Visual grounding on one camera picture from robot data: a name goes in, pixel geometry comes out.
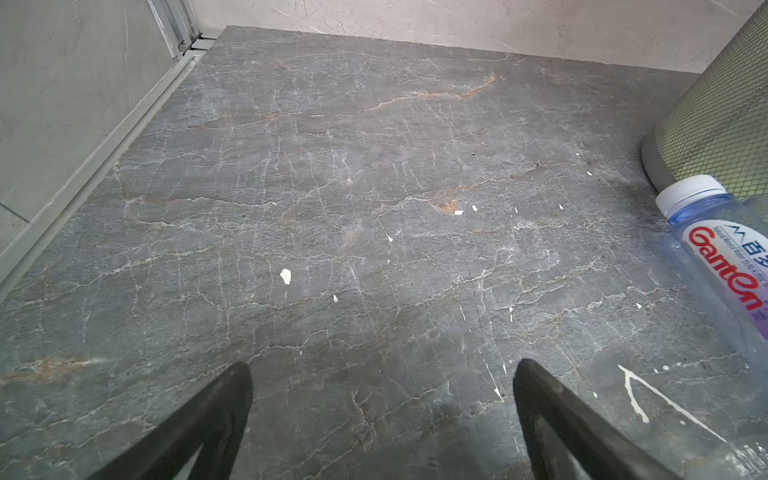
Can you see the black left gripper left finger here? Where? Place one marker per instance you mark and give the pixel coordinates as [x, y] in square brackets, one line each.
[208, 428]

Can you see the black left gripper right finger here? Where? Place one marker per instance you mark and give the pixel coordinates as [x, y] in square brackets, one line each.
[560, 429]

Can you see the grey mesh waste bin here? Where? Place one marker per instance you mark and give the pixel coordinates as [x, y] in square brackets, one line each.
[719, 126]

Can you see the purple Ganten water bottle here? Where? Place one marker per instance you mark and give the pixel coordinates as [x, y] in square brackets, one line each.
[719, 245]

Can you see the aluminium frame rail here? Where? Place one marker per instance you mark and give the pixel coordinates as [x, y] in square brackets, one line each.
[78, 80]

